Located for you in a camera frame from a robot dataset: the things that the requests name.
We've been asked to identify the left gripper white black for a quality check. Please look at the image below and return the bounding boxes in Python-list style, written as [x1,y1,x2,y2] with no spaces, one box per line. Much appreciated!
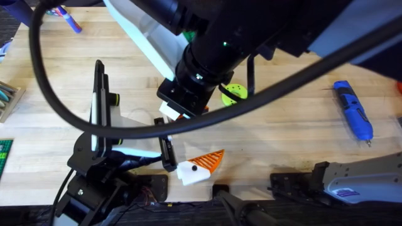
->
[109,104,225,186]

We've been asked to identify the blue electric screwdriver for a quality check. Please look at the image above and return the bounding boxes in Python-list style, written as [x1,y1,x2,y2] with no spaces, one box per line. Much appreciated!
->
[332,80,374,148]

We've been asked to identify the green disc with holes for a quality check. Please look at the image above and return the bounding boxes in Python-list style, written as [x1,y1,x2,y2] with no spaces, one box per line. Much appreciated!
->
[220,83,249,107]

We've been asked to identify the left wrist upright plate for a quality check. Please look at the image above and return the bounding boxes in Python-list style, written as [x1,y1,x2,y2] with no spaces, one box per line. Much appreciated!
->
[89,59,111,158]

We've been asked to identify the blue marker pen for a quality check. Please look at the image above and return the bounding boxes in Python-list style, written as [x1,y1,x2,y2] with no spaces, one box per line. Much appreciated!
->
[57,5,83,35]

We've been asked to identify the wooden box with tools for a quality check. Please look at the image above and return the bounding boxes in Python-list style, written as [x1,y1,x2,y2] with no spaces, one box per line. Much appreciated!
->
[0,80,26,124]

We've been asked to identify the green board with blocks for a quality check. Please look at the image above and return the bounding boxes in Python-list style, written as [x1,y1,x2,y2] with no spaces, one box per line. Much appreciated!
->
[0,138,15,180]

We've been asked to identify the dark blue tube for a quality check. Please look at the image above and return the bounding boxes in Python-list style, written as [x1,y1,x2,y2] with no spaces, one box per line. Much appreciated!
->
[0,0,35,28]

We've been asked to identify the black stand post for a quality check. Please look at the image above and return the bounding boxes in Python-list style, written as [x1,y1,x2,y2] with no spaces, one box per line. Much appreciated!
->
[212,184,285,226]

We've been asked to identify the thin black cable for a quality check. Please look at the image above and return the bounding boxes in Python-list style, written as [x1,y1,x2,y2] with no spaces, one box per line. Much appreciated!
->
[48,168,75,226]
[217,53,256,103]

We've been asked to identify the black rail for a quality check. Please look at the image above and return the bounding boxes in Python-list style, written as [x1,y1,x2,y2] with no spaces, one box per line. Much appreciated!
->
[0,200,402,226]

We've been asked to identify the thick black cable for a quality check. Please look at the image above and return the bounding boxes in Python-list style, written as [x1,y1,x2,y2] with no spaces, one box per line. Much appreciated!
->
[28,0,402,140]

